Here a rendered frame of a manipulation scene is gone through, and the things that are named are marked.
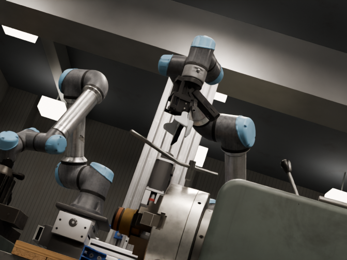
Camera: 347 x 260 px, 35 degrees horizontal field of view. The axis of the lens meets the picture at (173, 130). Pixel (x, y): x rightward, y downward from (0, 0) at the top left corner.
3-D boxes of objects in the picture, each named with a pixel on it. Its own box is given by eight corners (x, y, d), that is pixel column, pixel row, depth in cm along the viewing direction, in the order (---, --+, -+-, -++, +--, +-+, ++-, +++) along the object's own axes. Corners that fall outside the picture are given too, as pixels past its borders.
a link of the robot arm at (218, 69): (198, 64, 192) (187, 49, 183) (227, 67, 187) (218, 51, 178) (192, 84, 190) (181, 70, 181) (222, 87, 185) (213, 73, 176)
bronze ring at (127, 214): (148, 215, 177) (122, 208, 179) (145, 208, 169) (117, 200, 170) (139, 243, 174) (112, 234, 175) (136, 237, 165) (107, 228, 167)
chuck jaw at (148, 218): (169, 224, 168) (167, 214, 157) (164, 239, 166) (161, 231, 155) (135, 213, 170) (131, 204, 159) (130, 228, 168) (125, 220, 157)
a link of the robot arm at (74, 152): (78, 194, 238) (83, 69, 231) (51, 189, 245) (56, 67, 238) (94, 189, 248) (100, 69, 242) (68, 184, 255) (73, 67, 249)
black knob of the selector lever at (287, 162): (289, 177, 171) (293, 163, 173) (291, 174, 168) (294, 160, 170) (277, 173, 172) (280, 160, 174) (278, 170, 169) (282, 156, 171)
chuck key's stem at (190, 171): (184, 196, 173) (194, 161, 174) (187, 197, 171) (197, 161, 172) (178, 194, 172) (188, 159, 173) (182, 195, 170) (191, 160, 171)
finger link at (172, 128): (157, 136, 176) (168, 111, 173) (174, 142, 177) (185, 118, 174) (157, 140, 173) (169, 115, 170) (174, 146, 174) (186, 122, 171)
